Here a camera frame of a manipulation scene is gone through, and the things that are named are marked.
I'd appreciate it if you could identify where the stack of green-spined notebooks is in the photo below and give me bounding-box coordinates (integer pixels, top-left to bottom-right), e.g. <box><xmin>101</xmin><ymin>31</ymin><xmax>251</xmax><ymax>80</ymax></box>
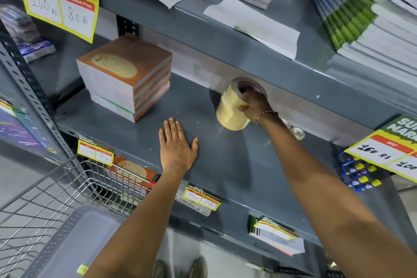
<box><xmin>312</xmin><ymin>0</ymin><xmax>417</xmax><ymax>89</ymax></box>

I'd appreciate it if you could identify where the stack of orange notebooks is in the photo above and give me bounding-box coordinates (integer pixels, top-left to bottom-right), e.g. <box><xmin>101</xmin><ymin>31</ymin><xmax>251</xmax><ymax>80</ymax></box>
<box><xmin>107</xmin><ymin>155</ymin><xmax>160</xmax><ymax>204</ymax></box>

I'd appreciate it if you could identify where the stack of clear wrapped packets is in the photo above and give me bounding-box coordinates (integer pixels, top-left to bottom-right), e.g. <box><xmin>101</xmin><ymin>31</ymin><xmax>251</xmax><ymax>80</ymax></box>
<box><xmin>0</xmin><ymin>3</ymin><xmax>56</xmax><ymax>63</ymax></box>

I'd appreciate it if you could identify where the metal wire shopping cart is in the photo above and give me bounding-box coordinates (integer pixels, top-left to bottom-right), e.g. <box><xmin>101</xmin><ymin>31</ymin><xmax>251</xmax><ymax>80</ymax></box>
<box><xmin>0</xmin><ymin>153</ymin><xmax>157</xmax><ymax>278</ymax></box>

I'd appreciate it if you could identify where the grey plastic basket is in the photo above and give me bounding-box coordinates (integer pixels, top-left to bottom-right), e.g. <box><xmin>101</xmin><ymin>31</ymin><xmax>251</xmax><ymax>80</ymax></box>
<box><xmin>30</xmin><ymin>205</ymin><xmax>124</xmax><ymax>278</ymax></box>

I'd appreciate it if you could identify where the stack of purple books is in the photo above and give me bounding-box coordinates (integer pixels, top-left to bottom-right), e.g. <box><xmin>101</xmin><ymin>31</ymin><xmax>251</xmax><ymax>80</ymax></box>
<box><xmin>0</xmin><ymin>99</ymin><xmax>63</xmax><ymax>165</ymax></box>

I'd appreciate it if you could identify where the person's right hand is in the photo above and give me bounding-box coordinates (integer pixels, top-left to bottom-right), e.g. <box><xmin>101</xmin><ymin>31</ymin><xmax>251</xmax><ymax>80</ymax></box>
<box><xmin>238</xmin><ymin>89</ymin><xmax>278</xmax><ymax>125</ymax></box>

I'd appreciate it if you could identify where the gold chain bracelet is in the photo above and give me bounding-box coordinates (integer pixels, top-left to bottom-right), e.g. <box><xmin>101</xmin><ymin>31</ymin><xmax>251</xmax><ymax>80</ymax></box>
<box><xmin>255</xmin><ymin>111</ymin><xmax>279</xmax><ymax>126</ymax></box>

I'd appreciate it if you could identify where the grey metal shelving rack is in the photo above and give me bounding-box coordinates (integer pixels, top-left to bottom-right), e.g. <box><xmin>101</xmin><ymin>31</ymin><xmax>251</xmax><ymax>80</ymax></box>
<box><xmin>0</xmin><ymin>0</ymin><xmax>417</xmax><ymax>278</ymax></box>

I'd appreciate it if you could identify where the large yellow price sign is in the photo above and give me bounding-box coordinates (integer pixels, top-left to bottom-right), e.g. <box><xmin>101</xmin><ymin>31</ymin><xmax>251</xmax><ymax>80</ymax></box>
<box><xmin>10</xmin><ymin>0</ymin><xmax>100</xmax><ymax>44</ymax></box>
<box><xmin>344</xmin><ymin>114</ymin><xmax>417</xmax><ymax>184</ymax></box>

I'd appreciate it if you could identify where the person's right shoe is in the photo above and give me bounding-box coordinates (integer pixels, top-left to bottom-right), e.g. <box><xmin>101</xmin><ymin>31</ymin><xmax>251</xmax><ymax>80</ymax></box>
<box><xmin>189</xmin><ymin>256</ymin><xmax>208</xmax><ymax>278</ymax></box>

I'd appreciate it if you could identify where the stack of brown notebooks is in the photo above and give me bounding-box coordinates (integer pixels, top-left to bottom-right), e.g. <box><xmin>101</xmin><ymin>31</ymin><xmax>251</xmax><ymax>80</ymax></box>
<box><xmin>76</xmin><ymin>33</ymin><xmax>173</xmax><ymax>123</ymax></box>

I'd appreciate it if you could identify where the row of blue yellow glue sticks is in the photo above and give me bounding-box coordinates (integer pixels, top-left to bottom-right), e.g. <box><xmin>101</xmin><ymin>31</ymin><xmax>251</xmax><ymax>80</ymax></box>
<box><xmin>337</xmin><ymin>150</ymin><xmax>382</xmax><ymax>192</ymax></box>

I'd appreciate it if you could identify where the person's right forearm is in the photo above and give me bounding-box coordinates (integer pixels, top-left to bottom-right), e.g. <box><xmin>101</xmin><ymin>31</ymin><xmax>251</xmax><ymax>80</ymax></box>
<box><xmin>259</xmin><ymin>114</ymin><xmax>417</xmax><ymax>278</ymax></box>

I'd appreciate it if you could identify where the stack of thin white booklets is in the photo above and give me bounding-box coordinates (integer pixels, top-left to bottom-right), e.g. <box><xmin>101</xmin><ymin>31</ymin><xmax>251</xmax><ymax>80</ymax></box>
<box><xmin>249</xmin><ymin>215</ymin><xmax>306</xmax><ymax>256</ymax></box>

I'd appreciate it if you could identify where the stack of beige tape rolls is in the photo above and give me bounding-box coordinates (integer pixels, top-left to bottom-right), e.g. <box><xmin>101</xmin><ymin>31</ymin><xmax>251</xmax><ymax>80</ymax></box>
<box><xmin>216</xmin><ymin>77</ymin><xmax>268</xmax><ymax>131</ymax></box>

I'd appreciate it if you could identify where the small yellow price tag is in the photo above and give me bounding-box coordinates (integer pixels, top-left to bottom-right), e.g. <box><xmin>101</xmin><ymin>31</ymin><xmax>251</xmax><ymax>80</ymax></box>
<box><xmin>181</xmin><ymin>185</ymin><xmax>222</xmax><ymax>212</ymax></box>
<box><xmin>253</xmin><ymin>219</ymin><xmax>299</xmax><ymax>241</ymax></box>
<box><xmin>77</xmin><ymin>139</ymin><xmax>115</xmax><ymax>167</ymax></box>

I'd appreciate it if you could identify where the person's left forearm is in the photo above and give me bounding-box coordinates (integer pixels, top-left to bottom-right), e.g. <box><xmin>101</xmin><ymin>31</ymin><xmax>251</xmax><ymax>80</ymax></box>
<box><xmin>84</xmin><ymin>164</ymin><xmax>196</xmax><ymax>278</ymax></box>

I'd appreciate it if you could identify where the person's left hand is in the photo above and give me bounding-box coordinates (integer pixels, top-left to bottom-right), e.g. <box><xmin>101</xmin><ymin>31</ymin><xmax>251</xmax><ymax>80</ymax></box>
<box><xmin>159</xmin><ymin>117</ymin><xmax>199</xmax><ymax>173</ymax></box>

